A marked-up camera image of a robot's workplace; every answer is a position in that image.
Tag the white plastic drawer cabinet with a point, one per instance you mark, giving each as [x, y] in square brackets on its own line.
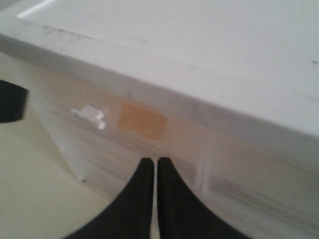
[246, 69]

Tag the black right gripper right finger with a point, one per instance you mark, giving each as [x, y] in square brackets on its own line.
[181, 215]

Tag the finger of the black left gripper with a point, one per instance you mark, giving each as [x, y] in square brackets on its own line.
[13, 101]

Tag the yellow cheese wedge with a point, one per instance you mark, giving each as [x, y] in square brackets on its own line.
[145, 123]

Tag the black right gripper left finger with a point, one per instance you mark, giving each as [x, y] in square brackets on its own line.
[129, 216]

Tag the clear plastic container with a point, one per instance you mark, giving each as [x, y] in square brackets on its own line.
[252, 175]
[103, 136]

